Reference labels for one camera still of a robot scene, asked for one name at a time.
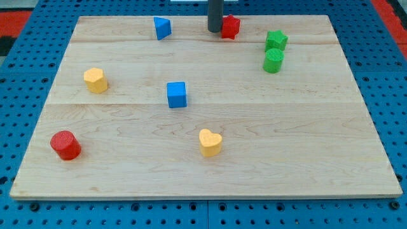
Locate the yellow hexagon block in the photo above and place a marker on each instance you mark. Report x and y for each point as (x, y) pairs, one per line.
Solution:
(95, 80)

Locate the light wooden board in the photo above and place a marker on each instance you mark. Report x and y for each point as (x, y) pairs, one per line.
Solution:
(301, 133)

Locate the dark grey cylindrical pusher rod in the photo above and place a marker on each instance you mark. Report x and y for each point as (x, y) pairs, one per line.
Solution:
(215, 15)

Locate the red cylinder block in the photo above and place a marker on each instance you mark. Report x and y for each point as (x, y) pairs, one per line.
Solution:
(65, 145)

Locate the green cylinder block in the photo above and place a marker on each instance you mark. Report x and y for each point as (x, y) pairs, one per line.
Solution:
(273, 60)

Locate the blue triangle block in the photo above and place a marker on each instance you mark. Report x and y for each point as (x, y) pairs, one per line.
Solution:
(162, 27)

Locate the blue cube block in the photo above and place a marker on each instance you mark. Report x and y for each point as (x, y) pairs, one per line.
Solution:
(176, 94)

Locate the yellow heart block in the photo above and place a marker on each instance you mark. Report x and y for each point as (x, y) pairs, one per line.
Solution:
(210, 143)

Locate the red star block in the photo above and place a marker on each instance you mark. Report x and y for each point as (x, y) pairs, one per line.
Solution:
(231, 27)

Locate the green star block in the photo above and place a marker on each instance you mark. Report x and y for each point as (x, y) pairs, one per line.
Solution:
(276, 39)

